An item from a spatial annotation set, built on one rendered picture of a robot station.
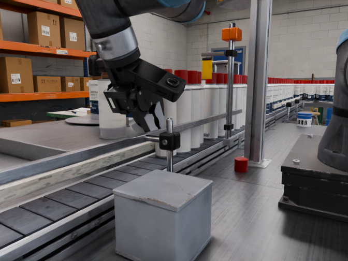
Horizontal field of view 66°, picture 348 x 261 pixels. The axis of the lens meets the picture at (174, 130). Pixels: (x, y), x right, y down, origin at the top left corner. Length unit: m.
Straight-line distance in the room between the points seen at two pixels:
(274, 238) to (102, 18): 0.43
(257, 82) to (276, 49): 7.77
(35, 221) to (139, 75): 0.28
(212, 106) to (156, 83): 0.37
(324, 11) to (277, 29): 1.18
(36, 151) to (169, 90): 0.50
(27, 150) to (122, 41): 0.53
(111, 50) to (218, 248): 0.35
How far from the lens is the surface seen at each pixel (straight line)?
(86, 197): 0.45
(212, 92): 0.82
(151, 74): 0.50
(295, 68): 8.38
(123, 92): 0.53
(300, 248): 0.44
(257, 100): 0.76
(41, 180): 0.46
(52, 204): 0.44
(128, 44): 0.49
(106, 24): 0.48
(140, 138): 0.48
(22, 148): 0.93
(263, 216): 0.51
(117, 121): 0.86
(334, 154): 0.53
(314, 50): 8.36
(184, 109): 0.65
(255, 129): 0.77
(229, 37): 0.76
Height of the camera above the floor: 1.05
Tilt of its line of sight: 10 degrees down
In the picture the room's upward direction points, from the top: straight up
